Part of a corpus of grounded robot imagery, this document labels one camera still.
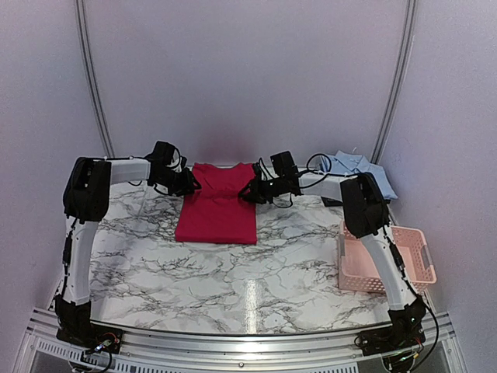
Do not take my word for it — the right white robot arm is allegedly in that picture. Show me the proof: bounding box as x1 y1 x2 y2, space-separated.
238 171 426 348

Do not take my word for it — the magenta red garment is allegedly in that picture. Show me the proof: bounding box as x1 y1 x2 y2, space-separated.
175 163 257 245

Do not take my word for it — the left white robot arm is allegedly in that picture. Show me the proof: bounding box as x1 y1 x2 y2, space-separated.
55 155 201 346

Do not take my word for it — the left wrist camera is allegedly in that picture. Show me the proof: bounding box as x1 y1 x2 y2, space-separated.
150 141 186 173

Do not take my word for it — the light blue shirt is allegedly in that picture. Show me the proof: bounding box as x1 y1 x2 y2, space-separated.
316 151 398 200

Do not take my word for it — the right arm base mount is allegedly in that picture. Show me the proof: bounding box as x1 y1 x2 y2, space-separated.
354 326 426 356

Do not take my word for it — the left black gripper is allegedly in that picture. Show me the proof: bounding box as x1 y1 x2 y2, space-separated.
155 166 200 197

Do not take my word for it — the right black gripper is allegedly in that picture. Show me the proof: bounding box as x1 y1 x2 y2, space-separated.
239 175 286 204

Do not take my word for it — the left aluminium frame post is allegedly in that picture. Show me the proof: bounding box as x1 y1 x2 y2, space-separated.
74 0 115 158

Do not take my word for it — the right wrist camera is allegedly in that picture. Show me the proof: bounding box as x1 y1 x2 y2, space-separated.
252 157 273 180

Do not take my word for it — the aluminium table front rail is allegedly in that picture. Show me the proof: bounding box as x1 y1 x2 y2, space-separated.
11 306 467 373

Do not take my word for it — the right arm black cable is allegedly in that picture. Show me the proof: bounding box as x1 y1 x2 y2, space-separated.
255 154 350 209

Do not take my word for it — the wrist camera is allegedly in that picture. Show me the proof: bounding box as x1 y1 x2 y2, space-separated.
150 141 186 173
252 157 273 180

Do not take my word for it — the aluminium frame post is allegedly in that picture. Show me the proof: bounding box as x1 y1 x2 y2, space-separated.
74 0 115 158
371 0 419 164

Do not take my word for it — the pink plastic laundry basket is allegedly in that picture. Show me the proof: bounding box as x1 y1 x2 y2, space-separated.
338 221 437 294

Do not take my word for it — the right aluminium frame post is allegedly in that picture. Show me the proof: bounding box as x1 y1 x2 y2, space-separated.
371 0 419 164

